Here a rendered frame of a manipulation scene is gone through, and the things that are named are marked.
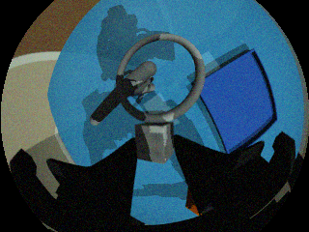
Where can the blue tray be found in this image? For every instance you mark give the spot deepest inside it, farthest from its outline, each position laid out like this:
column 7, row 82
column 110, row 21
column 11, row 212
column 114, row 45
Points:
column 240, row 101

